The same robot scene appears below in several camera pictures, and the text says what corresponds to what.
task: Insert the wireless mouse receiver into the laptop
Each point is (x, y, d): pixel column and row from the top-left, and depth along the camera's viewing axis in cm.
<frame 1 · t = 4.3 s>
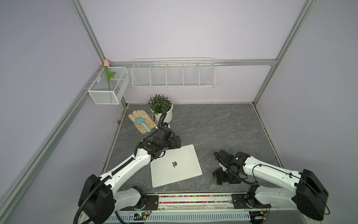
left hand: (174, 141, 82), fingers open
right hand: (222, 181, 79), fingers open
silver laptop: (176, 164, 88), on the table
potted green plant: (159, 105, 96), point 20 cm above the table
beige work glove: (146, 122, 107), point 3 cm above the table
blue garden trowel: (139, 120, 110), point 2 cm above the table

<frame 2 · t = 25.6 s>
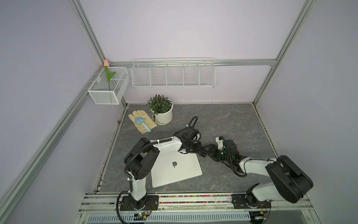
left hand: (202, 151, 87), fingers closed
right hand: (203, 149, 87), fingers open
the named things where they were.

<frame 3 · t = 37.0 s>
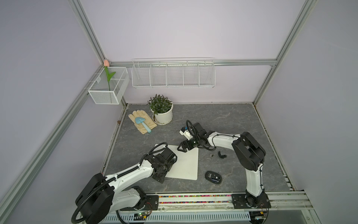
left hand: (170, 169, 83), fingers open
right hand: (181, 146, 92), fingers open
black wireless mouse: (213, 177, 81), point 3 cm above the table
the other named things where they were.

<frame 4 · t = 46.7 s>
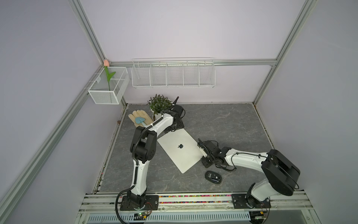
left hand: (176, 128, 98), fingers open
right hand: (203, 158, 89), fingers closed
silver laptop: (182, 149, 95), on the table
the other named things where they were.

